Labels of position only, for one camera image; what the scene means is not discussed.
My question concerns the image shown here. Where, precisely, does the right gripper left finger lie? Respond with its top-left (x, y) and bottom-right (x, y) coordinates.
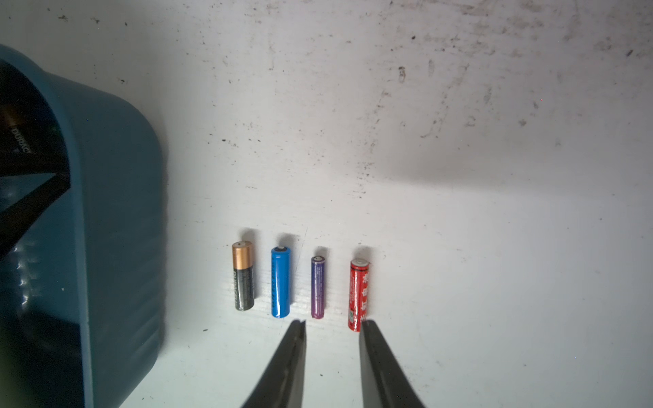
top-left (242, 320), bottom-right (307, 408)

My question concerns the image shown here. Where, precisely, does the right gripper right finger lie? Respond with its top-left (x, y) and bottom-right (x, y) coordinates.
top-left (359, 320), bottom-right (424, 408)

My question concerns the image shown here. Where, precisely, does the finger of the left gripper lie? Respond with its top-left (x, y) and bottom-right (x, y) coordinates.
top-left (1, 168), bottom-right (71, 258)

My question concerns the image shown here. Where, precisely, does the teal plastic storage box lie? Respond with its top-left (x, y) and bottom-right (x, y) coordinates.
top-left (1, 47), bottom-right (165, 407)

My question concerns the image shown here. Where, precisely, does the red battery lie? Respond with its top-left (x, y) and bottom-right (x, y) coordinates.
top-left (348, 258), bottom-right (370, 333)

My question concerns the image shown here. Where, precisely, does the purple battery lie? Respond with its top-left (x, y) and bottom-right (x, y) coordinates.
top-left (311, 255), bottom-right (326, 319)

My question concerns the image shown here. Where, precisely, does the light blue battery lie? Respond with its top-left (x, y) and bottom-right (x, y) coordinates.
top-left (270, 246), bottom-right (291, 319)

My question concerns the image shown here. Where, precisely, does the black copper battery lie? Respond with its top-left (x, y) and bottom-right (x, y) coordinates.
top-left (232, 241), bottom-right (255, 311)

